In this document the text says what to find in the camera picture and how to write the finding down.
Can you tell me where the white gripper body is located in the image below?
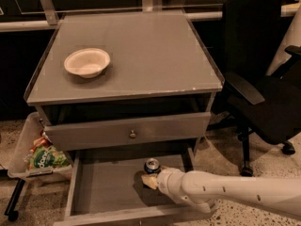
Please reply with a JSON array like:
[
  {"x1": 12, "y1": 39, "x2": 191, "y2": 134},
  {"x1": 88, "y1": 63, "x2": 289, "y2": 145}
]
[{"x1": 157, "y1": 168, "x2": 187, "y2": 203}]

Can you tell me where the blue pepsi can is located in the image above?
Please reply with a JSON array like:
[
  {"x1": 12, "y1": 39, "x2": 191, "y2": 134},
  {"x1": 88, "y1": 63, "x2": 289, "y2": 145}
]
[{"x1": 144, "y1": 158, "x2": 161, "y2": 174}]

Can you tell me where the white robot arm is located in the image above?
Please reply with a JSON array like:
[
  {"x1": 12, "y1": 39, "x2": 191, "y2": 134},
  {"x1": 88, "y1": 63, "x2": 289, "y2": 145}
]
[{"x1": 141, "y1": 158, "x2": 301, "y2": 219}]

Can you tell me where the open grey middle drawer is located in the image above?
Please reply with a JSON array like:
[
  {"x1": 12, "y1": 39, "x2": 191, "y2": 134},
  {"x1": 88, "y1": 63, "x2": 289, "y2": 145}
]
[{"x1": 54, "y1": 144, "x2": 210, "y2": 226}]

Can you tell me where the grey drawer cabinet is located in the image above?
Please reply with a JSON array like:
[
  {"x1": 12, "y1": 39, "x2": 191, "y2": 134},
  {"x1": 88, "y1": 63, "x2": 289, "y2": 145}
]
[{"x1": 23, "y1": 9, "x2": 225, "y2": 226}]

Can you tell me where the grey top drawer with knob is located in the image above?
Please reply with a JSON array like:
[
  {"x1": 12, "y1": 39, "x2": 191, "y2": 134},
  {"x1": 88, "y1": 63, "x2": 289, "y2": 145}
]
[{"x1": 45, "y1": 112, "x2": 211, "y2": 151}]

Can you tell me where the green chip bag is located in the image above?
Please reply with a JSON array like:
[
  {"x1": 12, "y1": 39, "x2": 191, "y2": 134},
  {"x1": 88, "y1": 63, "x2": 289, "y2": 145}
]
[{"x1": 28, "y1": 146, "x2": 70, "y2": 170}]

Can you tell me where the red snack bag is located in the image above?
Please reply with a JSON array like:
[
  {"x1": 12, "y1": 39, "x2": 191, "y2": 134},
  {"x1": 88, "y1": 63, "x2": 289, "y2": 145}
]
[{"x1": 30, "y1": 131, "x2": 52, "y2": 153}]

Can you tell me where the clear plastic bin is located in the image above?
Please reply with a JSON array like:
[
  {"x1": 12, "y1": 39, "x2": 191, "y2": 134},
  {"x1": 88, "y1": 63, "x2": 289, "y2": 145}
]
[{"x1": 8, "y1": 112, "x2": 72, "y2": 186}]

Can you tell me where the white paper bowl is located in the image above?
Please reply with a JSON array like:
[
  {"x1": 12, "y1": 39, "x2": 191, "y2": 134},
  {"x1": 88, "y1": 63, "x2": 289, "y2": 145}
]
[{"x1": 64, "y1": 48, "x2": 111, "y2": 78}]

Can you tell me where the black office chair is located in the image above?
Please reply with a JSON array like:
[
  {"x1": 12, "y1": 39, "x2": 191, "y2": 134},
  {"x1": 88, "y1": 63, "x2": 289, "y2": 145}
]
[{"x1": 215, "y1": 0, "x2": 301, "y2": 177}]

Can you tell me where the metal rail with brackets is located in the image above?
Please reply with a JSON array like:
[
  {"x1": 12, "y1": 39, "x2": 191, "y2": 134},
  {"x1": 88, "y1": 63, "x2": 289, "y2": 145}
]
[{"x1": 0, "y1": 0, "x2": 301, "y2": 33}]

